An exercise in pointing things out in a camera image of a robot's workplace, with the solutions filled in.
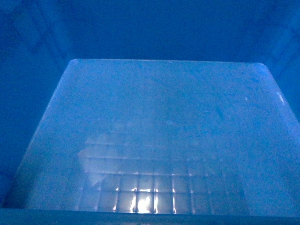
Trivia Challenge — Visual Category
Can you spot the large blue plastic crate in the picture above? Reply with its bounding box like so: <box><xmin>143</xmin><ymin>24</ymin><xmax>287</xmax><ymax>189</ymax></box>
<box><xmin>0</xmin><ymin>0</ymin><xmax>300</xmax><ymax>225</ymax></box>

